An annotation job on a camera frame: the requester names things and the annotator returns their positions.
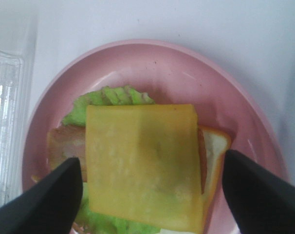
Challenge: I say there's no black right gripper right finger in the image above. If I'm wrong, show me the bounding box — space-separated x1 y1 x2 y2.
222 150 295 234

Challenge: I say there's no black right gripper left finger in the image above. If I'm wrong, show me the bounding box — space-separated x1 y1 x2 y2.
0 158 83 234

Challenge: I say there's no green lettuce leaf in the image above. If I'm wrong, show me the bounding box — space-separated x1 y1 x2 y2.
61 85 160 234

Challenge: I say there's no brown bacon strip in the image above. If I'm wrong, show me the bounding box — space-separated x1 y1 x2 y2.
47 125 87 182

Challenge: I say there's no bread slice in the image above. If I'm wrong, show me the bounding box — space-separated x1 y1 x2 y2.
46 126 231 234

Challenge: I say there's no pink bacon strip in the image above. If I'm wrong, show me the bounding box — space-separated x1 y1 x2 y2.
72 128 208 234

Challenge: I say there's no yellow cheese slice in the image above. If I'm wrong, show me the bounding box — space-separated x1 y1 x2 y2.
86 104 203 233

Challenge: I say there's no left clear plastic tray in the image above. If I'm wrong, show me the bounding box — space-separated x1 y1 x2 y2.
0 51 32 207

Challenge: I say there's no pink round plate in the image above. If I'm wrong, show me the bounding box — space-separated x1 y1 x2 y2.
22 40 287 234

